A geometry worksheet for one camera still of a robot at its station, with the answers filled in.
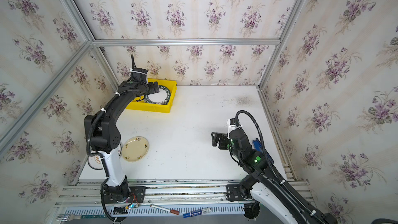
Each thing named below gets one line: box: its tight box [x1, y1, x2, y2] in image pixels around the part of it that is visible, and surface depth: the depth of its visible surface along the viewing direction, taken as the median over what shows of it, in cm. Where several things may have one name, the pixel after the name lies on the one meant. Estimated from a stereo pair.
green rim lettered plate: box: [144, 85, 172, 106], surface depth 104 cm
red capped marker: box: [149, 204, 180, 216], surface depth 70 cm
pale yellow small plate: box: [121, 135, 150, 163], surface depth 90 cm
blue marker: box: [182, 207, 212, 219], surface depth 69 cm
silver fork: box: [55, 214, 107, 222], surface depth 69 cm
